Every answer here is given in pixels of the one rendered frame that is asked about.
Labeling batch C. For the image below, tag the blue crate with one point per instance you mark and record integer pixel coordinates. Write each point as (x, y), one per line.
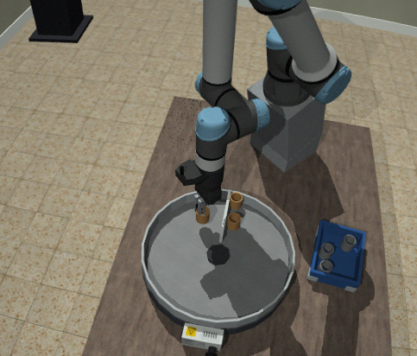
(345, 264)

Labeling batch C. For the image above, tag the bronze bushing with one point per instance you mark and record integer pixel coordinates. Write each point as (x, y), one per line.
(235, 205)
(233, 217)
(205, 218)

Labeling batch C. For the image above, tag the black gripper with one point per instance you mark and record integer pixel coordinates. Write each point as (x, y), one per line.
(207, 177)

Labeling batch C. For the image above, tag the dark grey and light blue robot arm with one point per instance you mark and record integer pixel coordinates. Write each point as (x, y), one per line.
(294, 45)

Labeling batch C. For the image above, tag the grey metal sleeve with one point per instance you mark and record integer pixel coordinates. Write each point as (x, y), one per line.
(326, 247)
(348, 239)
(326, 264)

